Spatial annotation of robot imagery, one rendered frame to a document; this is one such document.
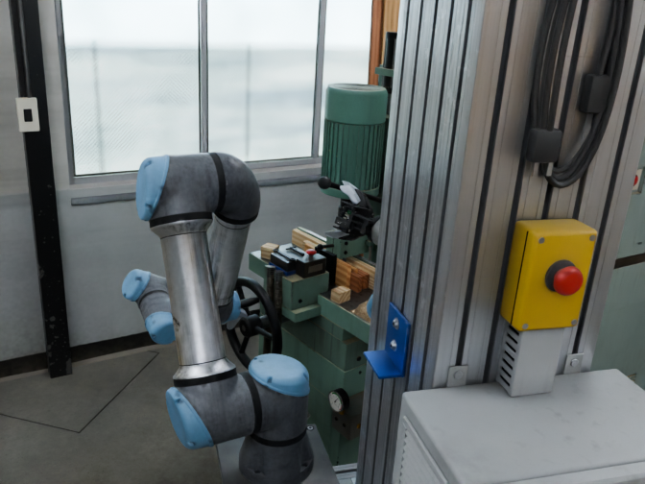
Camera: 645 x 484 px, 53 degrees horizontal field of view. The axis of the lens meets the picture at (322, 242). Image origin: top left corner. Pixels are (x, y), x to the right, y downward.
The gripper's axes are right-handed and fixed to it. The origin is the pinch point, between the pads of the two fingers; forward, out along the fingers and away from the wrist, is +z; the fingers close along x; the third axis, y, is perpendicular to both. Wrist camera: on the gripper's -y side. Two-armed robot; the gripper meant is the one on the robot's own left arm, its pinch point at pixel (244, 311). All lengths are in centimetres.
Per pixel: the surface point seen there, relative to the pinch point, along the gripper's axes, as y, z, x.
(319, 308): -8.5, 21.7, 4.0
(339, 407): 12.9, 27.9, 21.5
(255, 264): -10.1, 22.0, -30.6
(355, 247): -29.2, 30.9, -2.2
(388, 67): -80, 13, -5
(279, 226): -25, 106, -128
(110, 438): 81, 38, -83
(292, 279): -12.9, 10.1, 0.8
